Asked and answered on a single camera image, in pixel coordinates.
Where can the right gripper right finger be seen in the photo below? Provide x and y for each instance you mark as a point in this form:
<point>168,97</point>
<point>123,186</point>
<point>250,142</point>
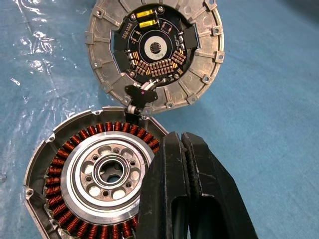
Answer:
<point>219,194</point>

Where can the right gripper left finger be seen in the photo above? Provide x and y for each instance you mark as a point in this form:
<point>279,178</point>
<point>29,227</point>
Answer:
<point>162,189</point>

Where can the motor stator housing copper coils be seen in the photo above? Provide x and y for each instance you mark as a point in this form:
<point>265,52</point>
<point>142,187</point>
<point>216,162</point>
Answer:
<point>82,174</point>

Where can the silver motor end cover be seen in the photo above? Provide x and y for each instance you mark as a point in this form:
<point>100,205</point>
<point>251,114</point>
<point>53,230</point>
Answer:
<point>154,49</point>

